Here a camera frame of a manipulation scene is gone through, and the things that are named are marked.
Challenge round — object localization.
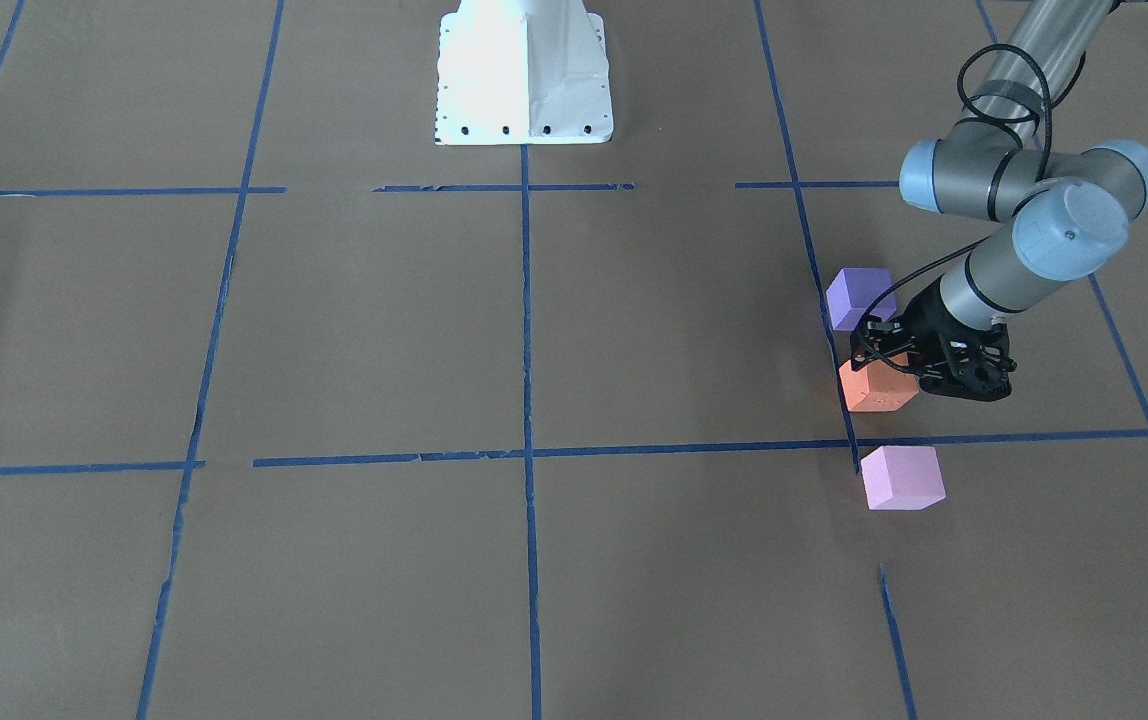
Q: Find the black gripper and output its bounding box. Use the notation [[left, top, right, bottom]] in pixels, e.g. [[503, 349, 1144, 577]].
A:
[[850, 274, 1005, 384]]

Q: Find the orange foam block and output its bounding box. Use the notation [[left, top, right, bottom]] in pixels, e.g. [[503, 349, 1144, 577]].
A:
[[836, 361, 921, 413]]

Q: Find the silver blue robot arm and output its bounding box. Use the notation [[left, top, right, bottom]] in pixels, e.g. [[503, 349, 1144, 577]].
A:
[[850, 1, 1148, 402]]

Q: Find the purple foam block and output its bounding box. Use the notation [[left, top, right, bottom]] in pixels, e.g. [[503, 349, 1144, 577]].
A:
[[825, 266, 898, 332]]

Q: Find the pink foam block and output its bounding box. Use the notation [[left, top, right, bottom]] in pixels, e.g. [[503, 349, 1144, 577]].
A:
[[859, 446, 946, 511]]

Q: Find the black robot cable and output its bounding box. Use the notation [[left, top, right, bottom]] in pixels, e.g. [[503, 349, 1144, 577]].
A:
[[854, 44, 1085, 361]]

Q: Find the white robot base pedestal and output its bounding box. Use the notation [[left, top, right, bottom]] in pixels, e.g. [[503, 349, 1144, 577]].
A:
[[434, 1, 615, 146]]

